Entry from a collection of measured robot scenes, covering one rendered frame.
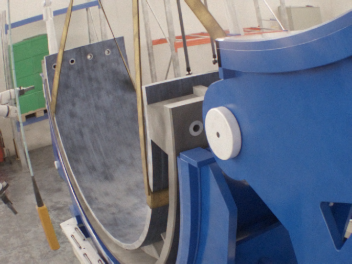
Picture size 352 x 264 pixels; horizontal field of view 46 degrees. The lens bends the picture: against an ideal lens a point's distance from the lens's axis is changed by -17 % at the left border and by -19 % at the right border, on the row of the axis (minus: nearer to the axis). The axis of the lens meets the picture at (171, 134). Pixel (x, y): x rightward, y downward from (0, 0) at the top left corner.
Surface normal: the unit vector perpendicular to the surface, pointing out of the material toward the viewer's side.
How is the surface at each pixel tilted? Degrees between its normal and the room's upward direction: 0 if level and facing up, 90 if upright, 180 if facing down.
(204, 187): 90
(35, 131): 90
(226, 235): 90
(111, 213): 5
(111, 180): 25
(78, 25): 90
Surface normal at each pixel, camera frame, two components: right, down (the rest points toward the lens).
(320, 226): -0.89, 0.25
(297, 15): 0.44, 0.22
